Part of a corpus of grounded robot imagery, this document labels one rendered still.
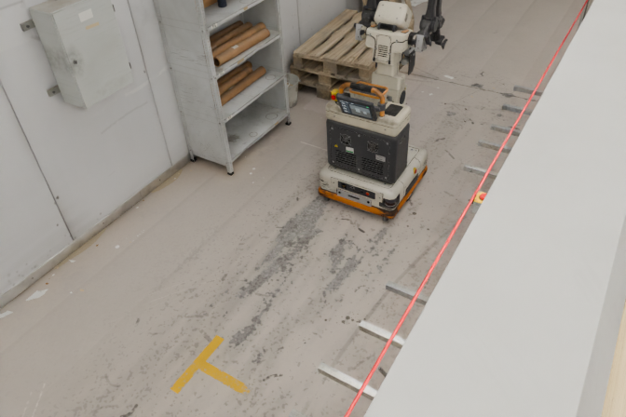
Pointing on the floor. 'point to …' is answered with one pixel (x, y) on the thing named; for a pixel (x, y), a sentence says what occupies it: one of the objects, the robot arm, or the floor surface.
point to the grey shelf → (248, 135)
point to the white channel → (532, 250)
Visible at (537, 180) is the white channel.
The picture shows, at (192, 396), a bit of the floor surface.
